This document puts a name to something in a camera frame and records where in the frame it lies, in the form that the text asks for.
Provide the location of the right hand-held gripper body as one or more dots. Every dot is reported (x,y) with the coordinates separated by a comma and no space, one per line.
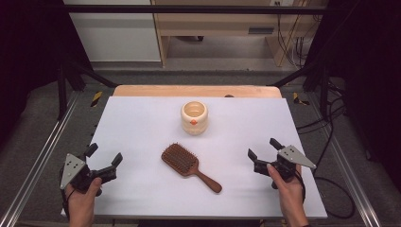
(293,156)

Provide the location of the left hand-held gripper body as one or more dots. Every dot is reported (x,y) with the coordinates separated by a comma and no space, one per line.
(73,170)

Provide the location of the brown wooden hairbrush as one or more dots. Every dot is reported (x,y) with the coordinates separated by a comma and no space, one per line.
(181,159)

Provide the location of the cream ceramic cup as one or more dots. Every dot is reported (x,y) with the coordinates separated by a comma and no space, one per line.
(194,124)

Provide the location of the person's left hand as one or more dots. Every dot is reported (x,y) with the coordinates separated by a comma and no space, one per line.
(82,199)

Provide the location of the person's right hand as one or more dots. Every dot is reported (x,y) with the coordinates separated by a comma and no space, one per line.
(290,192)

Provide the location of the yellow black floor tape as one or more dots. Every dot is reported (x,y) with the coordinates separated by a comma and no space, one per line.
(296,98)
(96,98)

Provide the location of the wooden table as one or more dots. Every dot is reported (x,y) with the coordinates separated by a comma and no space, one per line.
(176,91)

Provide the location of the black curtain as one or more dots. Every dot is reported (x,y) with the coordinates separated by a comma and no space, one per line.
(28,56)
(369,69)

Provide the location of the white cabinet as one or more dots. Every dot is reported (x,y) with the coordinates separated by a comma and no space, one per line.
(116,34)

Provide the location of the office chair base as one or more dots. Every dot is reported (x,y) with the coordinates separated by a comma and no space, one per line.
(189,38)

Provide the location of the beige wooden desk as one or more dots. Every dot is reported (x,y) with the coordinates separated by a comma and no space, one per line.
(217,23)

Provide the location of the aluminium floor rail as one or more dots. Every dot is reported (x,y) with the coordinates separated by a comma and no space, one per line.
(38,160)
(350,183)

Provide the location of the black diagonal frame strut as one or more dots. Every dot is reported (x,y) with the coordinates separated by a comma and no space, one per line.
(299,74)
(91,75)

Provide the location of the black horizontal frame bar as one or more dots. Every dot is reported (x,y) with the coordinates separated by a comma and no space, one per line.
(189,8)

